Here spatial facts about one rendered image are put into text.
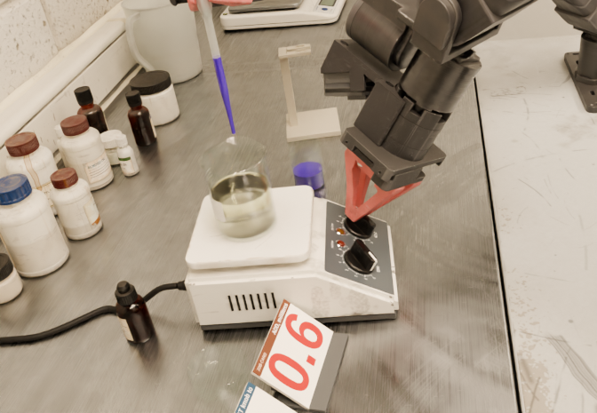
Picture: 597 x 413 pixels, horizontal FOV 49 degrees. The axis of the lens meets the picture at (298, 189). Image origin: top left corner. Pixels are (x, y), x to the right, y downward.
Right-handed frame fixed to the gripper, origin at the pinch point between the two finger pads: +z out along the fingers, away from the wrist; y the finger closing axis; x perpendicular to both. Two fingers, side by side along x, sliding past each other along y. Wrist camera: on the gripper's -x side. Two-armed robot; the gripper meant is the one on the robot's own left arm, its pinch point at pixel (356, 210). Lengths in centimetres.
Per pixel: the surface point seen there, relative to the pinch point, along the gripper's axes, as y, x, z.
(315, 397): 14.5, 12.2, 7.1
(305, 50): -17.9, -27.5, -1.4
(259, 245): 11.7, -1.5, 2.6
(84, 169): 6.6, -35.3, 22.0
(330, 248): 5.7, 2.2, 1.4
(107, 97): -12, -59, 28
